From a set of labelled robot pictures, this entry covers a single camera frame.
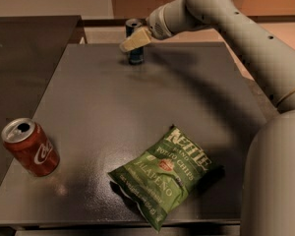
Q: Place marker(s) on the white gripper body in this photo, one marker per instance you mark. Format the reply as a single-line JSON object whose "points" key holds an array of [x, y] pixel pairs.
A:
{"points": [[157, 28]]}

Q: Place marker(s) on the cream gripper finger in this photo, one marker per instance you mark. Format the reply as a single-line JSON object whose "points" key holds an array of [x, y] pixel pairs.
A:
{"points": [[139, 38]]}

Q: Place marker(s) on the blue silver redbull can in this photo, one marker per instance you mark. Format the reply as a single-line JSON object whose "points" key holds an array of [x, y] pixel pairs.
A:
{"points": [[136, 56]]}

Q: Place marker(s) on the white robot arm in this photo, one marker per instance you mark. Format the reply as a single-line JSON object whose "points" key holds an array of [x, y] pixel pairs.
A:
{"points": [[268, 203]]}

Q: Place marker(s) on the green jalapeno chip bag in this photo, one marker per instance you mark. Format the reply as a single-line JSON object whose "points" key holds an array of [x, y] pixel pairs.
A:
{"points": [[163, 177]]}

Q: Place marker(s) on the red coca-cola can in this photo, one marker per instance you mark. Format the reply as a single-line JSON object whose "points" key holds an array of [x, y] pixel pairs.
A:
{"points": [[27, 142]]}

